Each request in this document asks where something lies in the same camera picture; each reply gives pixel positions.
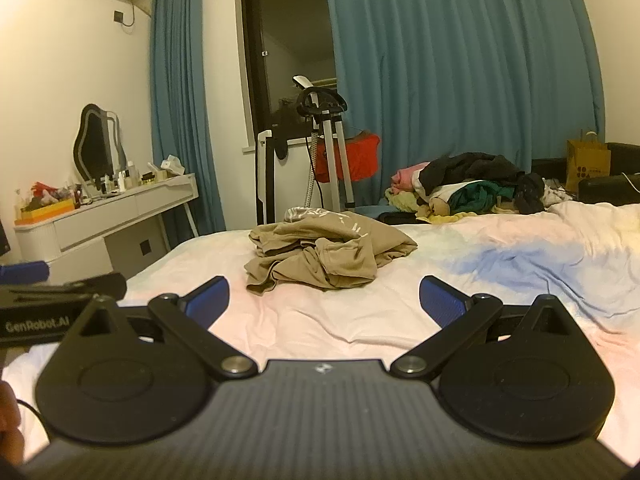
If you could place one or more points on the group of cosmetic bottles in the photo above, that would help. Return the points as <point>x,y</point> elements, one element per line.
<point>125,175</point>

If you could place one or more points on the white dressing table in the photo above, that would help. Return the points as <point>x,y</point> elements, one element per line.
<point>100,220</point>

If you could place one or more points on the wavy black-framed mirror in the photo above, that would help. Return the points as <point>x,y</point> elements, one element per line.
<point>95,145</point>

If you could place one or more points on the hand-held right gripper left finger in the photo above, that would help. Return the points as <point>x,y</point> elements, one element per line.
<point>212,296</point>

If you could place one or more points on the black headboard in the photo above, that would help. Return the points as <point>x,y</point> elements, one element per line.
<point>620,190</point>

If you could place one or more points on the white tissue box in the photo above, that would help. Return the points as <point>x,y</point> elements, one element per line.
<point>172,166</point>

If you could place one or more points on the yellow storage box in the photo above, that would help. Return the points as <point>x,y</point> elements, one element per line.
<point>45,209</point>

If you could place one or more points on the pastel tie-dye blanket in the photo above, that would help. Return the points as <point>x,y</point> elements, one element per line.
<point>525,270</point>

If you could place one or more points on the yellow paper bag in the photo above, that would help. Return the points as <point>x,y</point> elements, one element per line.
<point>587,162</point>

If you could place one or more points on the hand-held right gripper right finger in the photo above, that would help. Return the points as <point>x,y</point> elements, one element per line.
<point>441,301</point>

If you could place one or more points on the wall socket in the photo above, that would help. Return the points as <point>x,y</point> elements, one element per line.
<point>119,15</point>

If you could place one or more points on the red cloth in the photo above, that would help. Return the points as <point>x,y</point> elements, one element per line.
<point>360,157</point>

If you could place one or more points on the dark glass window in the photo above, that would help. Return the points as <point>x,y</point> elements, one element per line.
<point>280,35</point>

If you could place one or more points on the pile of mixed clothes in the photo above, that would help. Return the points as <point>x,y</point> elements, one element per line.
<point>475,180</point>

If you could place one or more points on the narrow blue curtain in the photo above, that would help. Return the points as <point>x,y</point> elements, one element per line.
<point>180,110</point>

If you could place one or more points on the person's left hand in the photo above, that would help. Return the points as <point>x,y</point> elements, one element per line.
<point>9,425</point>

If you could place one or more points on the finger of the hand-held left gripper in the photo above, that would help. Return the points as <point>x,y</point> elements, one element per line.
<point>22,273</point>
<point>95,284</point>

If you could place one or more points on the tan printed t-shirt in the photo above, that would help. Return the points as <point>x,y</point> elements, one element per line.
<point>325,255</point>

